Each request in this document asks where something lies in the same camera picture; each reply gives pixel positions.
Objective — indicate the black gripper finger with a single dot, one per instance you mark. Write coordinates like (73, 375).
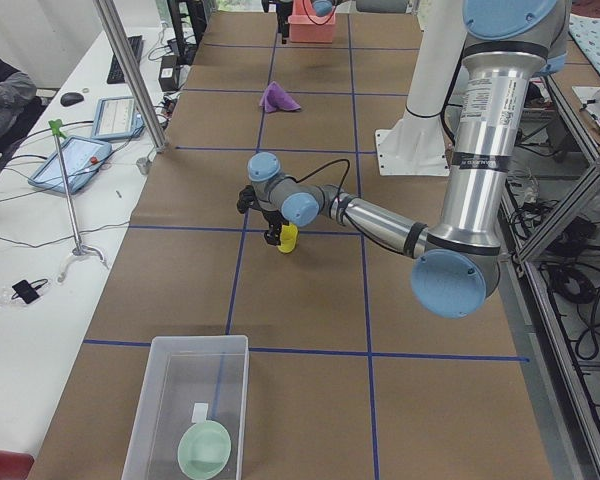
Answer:
(283, 29)

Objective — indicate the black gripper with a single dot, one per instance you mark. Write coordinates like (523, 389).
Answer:
(271, 218)

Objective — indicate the yellow plastic cup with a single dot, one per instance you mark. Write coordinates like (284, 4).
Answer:
(288, 238)

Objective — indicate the purple cloth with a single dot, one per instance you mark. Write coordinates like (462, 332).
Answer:
(275, 98)

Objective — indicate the green plastic bowl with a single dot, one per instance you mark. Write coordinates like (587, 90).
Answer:
(204, 450)

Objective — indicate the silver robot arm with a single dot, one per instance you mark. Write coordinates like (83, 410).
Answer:
(461, 117)
(284, 9)

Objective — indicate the clear plastic storage box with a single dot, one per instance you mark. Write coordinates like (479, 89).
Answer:
(188, 379)

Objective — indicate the pink plastic tray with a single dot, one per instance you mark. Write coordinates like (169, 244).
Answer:
(312, 21)

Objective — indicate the far blue teach pendant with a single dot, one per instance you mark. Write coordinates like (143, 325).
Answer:
(116, 118)

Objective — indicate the blue teach pendant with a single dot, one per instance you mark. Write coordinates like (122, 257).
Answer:
(116, 118)
(83, 157)

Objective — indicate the near blue teach pendant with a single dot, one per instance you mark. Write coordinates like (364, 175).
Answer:
(83, 157)

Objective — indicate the black computer mouse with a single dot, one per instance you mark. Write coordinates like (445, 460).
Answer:
(71, 98)

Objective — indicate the small black pouch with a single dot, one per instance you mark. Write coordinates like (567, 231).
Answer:
(27, 291)

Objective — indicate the seated person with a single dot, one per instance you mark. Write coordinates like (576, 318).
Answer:
(20, 109)

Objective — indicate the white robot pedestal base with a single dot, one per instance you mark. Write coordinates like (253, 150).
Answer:
(415, 145)

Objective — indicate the aluminium frame post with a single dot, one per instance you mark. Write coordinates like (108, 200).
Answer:
(114, 30)

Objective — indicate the green handled reacher grabber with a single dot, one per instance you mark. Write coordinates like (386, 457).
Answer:
(81, 250)

